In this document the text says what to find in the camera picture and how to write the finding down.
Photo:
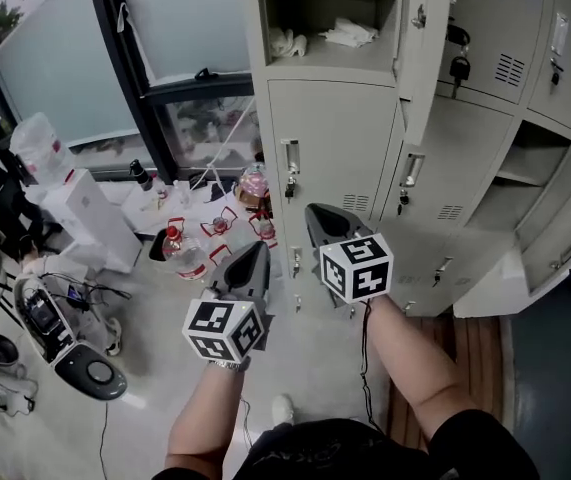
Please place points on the person's right forearm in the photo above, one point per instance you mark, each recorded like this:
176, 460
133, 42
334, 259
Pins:
415, 363

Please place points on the wooden floor pallet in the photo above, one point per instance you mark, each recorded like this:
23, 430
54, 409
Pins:
470, 368

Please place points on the folded white cloth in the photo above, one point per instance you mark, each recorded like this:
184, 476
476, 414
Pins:
350, 32

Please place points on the black window frame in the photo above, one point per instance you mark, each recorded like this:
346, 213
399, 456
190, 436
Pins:
130, 68

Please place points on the small black locker key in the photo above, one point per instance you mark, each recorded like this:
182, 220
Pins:
290, 188
555, 75
404, 200

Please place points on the white and grey robot base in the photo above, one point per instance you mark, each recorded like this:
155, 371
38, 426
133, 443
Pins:
72, 353

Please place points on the white water dispenser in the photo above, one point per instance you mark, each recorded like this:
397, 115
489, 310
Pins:
90, 218

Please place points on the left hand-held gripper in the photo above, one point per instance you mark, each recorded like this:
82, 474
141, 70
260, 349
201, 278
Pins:
225, 325

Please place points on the set of grey locker doors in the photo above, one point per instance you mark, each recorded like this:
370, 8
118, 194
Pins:
332, 143

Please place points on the black office chair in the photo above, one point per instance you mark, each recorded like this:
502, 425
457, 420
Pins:
10, 208

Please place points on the large black locker key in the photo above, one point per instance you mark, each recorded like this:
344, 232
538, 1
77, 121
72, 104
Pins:
459, 70

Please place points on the person's white shoe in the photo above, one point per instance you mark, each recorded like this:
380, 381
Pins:
282, 409

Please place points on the person's black shirt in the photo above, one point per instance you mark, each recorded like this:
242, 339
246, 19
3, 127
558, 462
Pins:
345, 453

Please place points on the person's left forearm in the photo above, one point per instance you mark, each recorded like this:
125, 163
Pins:
205, 418

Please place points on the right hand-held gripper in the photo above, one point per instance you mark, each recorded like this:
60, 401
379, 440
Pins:
357, 268

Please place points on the large clear water jug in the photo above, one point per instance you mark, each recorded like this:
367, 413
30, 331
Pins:
40, 148

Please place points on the black spray bottle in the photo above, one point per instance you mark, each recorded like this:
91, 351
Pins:
141, 175

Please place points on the pink glass kettle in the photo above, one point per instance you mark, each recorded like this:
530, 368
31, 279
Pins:
252, 185

